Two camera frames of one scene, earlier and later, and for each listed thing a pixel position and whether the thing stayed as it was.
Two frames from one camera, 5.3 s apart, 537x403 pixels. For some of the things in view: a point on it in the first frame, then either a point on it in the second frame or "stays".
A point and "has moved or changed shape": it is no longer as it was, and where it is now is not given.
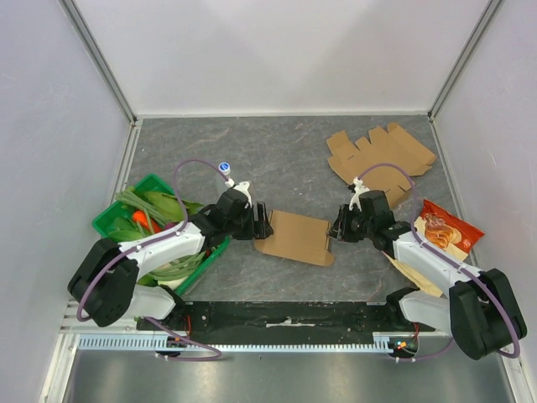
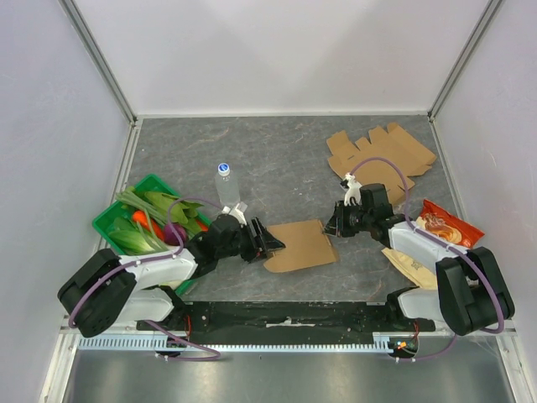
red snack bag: [447, 232] stays
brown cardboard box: [297, 238] has moved or changed shape
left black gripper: [261, 228] to [261, 243]
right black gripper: [343, 224] stays
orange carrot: [141, 217] stays
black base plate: [284, 319] stays
